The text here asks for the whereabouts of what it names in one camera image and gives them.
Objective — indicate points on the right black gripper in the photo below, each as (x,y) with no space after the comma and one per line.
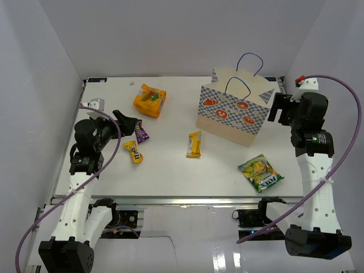
(281,102)

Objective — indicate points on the blue checkered paper bag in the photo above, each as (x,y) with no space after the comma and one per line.
(234,105)

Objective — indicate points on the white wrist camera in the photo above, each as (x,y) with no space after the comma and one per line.
(96,103)
(304,85)

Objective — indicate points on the orange mango gummy bag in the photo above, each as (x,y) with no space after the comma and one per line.
(150,101)

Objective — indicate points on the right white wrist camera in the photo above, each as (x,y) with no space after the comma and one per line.
(304,85)

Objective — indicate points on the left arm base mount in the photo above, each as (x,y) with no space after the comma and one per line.
(124,217)

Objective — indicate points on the yellow snack bar packet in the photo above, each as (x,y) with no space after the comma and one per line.
(194,145)

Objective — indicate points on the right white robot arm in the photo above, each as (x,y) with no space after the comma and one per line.
(317,233)

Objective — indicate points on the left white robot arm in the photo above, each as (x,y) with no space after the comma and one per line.
(71,245)

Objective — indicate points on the yellow m&m's packet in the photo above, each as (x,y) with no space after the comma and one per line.
(135,154)

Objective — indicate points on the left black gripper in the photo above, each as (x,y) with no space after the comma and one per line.
(127,123)

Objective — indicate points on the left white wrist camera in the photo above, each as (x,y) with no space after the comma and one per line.
(96,103)

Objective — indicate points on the purple m&m's packet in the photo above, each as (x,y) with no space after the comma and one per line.
(141,134)

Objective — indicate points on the green fox's candy bag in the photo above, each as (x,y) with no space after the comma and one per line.
(260,173)

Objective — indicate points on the white front cover sheet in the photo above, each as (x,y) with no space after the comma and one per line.
(201,239)

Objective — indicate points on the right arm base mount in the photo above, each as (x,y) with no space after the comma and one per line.
(249,222)

